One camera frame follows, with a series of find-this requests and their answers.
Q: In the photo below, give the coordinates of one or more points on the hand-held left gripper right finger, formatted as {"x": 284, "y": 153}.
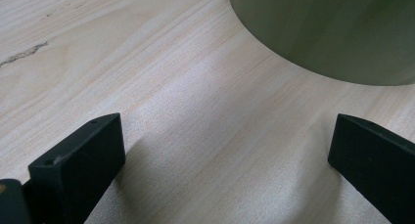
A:
{"x": 375, "y": 162}

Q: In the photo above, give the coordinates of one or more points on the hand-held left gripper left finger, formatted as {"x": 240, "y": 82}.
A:
{"x": 81, "y": 165}

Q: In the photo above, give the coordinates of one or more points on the green plastic trash bin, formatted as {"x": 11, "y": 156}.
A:
{"x": 326, "y": 31}

